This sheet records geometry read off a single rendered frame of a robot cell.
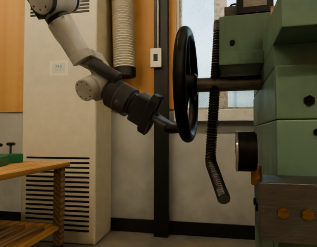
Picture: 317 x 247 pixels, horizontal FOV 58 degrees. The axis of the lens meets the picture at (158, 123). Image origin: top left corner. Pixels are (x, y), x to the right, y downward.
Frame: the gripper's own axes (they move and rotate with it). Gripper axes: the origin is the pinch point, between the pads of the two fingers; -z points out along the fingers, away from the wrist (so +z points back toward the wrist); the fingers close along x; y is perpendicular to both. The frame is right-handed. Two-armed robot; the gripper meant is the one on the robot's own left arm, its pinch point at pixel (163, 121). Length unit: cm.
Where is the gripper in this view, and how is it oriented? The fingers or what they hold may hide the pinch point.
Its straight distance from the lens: 79.5
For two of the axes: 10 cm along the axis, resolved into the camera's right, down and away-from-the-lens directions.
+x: 3.9, -8.4, -3.7
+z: -8.4, -4.9, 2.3
